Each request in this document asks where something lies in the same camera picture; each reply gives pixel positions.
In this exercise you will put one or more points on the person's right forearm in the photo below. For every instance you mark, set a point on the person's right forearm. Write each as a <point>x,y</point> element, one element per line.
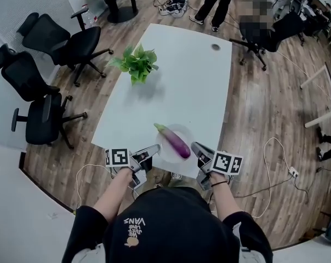
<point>225,199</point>

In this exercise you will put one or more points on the white plate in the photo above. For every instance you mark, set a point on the white plate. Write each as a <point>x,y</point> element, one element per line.
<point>166,155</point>

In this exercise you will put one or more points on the large clear water bottle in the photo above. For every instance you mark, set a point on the large clear water bottle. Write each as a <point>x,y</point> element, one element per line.
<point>89,16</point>

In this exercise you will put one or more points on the person's black printed t-shirt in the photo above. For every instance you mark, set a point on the person's black printed t-shirt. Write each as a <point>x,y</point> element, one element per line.
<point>168,223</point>

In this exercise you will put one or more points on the purple eggplant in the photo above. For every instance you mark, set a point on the purple eggplant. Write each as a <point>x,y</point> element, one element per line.
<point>175,142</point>

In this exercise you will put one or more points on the white desk frame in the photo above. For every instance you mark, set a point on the white desk frame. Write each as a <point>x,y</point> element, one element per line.
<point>319,77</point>

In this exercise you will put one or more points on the black office chair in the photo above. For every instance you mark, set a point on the black office chair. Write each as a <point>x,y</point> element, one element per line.
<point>286,34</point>
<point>31,92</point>
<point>61,42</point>

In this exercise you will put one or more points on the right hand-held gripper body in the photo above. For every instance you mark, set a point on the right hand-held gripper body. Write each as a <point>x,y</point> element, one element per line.
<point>227,163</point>

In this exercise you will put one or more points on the black wristband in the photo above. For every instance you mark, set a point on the black wristband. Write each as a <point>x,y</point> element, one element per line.
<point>219,184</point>

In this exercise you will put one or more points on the person's left forearm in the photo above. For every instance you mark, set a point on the person's left forearm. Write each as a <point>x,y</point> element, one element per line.
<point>114,196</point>

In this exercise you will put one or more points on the white table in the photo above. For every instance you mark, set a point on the white table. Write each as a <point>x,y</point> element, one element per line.
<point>182,86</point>

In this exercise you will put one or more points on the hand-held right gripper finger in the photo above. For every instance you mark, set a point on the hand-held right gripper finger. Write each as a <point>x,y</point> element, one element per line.
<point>197,153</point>
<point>208,151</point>

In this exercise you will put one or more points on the person's olive trousers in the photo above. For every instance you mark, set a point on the person's olive trousers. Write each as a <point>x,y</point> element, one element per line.
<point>179,183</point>

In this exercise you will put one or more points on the green potted plant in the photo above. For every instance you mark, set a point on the green potted plant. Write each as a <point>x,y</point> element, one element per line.
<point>138,64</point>

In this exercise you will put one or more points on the white power strip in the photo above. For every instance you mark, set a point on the white power strip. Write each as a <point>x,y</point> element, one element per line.
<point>293,171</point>

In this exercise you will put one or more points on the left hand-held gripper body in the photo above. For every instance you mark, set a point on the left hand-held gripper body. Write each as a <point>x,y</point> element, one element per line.
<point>119,157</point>

